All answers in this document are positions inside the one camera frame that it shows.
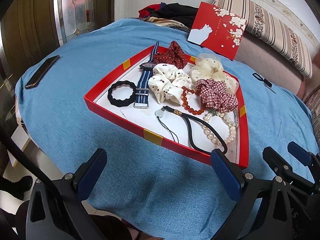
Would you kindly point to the cream organza dotted scrunchie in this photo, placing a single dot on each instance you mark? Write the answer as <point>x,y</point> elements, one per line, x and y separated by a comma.
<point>209,66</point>

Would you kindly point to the black scissors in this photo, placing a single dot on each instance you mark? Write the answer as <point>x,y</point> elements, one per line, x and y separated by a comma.
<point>266,83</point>

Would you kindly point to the blue towel cloth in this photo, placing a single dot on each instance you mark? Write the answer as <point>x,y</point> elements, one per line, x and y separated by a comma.
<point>161,192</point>

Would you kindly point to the red box lid with cat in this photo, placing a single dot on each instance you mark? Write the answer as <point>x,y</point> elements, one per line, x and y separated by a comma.
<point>218,30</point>

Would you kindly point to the black smartphone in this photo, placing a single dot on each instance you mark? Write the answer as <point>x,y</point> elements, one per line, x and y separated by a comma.
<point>41,71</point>

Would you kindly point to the pile of dark clothes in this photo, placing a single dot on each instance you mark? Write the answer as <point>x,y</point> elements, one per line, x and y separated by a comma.
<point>181,13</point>

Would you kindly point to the striped sofa armrest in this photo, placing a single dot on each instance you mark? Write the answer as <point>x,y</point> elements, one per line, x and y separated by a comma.
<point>312,101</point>

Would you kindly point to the wooden glass door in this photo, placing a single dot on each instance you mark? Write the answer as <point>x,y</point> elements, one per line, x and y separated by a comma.
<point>32,29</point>

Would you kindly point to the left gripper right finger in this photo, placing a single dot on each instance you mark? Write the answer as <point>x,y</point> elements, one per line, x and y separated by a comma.
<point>244,190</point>

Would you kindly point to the white dotted scrunchie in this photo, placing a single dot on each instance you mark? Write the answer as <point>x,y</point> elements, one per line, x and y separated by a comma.
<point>167,81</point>

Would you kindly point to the red plaid scrunchie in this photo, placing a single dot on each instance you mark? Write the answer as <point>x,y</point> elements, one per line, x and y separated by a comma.
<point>213,95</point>

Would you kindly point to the red jewelry box tray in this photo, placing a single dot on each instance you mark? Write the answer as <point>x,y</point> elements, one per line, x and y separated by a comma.
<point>143,122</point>

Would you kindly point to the dark red dotted scrunchie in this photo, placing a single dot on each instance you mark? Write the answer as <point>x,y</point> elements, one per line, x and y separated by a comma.
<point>174,55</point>

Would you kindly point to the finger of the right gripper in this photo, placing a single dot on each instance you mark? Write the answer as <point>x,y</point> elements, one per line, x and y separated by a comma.
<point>303,156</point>
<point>284,170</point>

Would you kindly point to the pink sofa cushion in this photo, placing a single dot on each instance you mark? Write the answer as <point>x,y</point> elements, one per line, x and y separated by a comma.
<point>270,64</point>

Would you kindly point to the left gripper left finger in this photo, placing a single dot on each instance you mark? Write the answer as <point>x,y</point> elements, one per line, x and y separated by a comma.
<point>76,187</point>

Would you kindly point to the striped pillow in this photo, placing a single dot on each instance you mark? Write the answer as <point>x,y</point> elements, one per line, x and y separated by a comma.
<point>269,29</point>

